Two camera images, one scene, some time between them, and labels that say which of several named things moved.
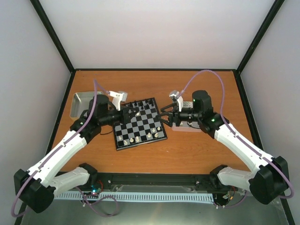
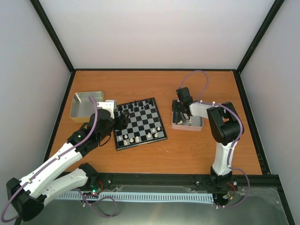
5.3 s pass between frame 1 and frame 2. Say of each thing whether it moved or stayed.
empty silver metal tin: stayed
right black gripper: moved
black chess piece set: stayed
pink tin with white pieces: stayed
